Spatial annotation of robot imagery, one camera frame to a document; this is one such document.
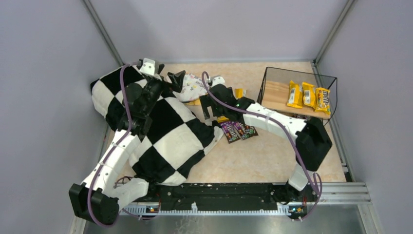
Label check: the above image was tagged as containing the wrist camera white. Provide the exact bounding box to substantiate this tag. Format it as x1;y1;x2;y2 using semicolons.
207;76;225;87
139;58;165;76

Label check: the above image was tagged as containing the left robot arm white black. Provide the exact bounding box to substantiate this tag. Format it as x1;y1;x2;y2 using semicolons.
69;67;186;227

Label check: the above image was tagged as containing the animal print white cloth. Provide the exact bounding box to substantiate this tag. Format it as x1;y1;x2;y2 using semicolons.
172;74;210;103

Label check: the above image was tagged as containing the purple m&m bag left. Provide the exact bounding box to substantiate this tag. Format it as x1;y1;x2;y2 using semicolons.
220;121;241;144

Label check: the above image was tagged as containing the purple m&m bag middle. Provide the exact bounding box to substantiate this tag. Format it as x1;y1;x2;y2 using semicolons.
232;121;250;140

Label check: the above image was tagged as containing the yellow candy bag barcode side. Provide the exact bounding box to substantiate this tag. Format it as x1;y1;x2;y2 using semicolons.
234;88;247;99

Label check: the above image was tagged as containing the purple m&m bag right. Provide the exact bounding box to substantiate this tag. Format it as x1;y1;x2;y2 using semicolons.
243;125;259;138

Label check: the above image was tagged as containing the black white checkered cloth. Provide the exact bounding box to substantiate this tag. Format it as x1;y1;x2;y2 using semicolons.
90;68;224;186

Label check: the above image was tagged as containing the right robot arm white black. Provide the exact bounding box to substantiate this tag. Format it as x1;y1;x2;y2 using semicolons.
199;84;332;195

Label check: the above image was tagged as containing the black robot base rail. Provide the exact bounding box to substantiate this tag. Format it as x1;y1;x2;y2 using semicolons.
121;183;318;219

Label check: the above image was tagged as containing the yellow cloth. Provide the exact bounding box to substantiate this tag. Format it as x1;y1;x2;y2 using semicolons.
186;98;201;106

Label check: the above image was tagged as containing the yellow candy bag shelf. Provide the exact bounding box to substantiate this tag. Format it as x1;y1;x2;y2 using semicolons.
286;80;303;109
301;82;316;109

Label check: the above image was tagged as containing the black wire mesh shelf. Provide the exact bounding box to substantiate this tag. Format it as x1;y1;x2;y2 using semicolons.
257;67;338;126

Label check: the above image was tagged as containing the yellow m&m bag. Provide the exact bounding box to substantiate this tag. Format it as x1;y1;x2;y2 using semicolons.
217;116;229;123
315;87;331;116

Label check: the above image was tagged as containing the yellow candy bag shelf left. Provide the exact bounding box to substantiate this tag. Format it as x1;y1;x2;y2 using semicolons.
286;80;303;109

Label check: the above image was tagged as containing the yellow m&m bag front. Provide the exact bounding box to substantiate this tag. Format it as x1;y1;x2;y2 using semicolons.
217;116;229;123

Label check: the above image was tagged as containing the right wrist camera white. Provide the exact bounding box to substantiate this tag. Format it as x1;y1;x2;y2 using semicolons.
207;76;225;87

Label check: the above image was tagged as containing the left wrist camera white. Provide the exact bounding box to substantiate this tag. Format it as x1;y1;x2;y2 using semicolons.
139;58;165;76

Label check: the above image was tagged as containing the purple m&m bag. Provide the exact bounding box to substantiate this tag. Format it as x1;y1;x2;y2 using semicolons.
243;125;259;138
220;121;241;144
232;121;250;140

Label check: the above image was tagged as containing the yellow m&m bag on shelf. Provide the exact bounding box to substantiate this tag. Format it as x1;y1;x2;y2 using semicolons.
315;87;331;116

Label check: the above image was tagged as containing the yellow candy bag shelf middle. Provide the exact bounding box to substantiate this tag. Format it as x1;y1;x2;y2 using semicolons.
301;82;316;109

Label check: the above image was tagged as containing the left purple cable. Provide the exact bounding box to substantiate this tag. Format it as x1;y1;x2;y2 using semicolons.
87;62;143;228

